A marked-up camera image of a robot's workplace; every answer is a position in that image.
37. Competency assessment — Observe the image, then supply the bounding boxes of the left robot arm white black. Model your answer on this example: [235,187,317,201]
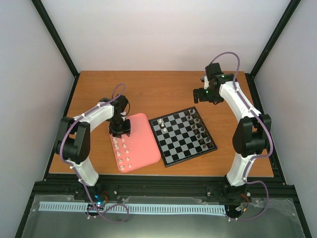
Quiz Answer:
[53,95,131,200]

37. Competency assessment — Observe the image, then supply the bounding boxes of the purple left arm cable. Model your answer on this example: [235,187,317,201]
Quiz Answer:
[60,83,130,221]

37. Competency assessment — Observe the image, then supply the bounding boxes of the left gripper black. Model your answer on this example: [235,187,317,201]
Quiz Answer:
[109,116,131,138]

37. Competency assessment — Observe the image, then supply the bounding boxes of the black white chessboard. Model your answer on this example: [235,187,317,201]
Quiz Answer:
[149,107,217,167]

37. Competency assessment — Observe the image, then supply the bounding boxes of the pink plastic tray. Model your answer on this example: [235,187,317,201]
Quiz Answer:
[110,113,161,173]

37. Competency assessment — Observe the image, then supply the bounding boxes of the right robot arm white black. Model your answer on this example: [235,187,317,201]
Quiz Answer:
[193,63,272,187]

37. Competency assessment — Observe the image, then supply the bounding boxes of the black aluminium base frame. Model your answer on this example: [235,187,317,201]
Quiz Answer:
[15,174,312,238]

